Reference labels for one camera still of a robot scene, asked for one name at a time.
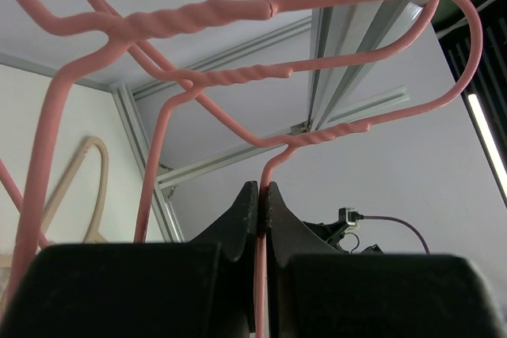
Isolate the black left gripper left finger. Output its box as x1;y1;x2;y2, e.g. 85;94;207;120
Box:
190;181;258;263

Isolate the aluminium right frame post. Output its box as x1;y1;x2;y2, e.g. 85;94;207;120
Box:
307;0;428;131

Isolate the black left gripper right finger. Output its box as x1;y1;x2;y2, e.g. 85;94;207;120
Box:
265;181;339;268

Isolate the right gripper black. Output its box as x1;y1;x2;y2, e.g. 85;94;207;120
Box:
303;221;360;254

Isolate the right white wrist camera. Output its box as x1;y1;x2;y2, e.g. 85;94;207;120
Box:
326;207;361;246

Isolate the aluminium right floor rail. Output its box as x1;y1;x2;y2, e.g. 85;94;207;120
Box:
112;82;183;242

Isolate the beige hanger right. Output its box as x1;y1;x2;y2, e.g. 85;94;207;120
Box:
0;135;110;272

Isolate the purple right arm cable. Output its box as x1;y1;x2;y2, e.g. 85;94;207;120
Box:
356;214;431;255

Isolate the aluminium top hanging rail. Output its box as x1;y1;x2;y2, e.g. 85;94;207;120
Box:
156;84;411;192

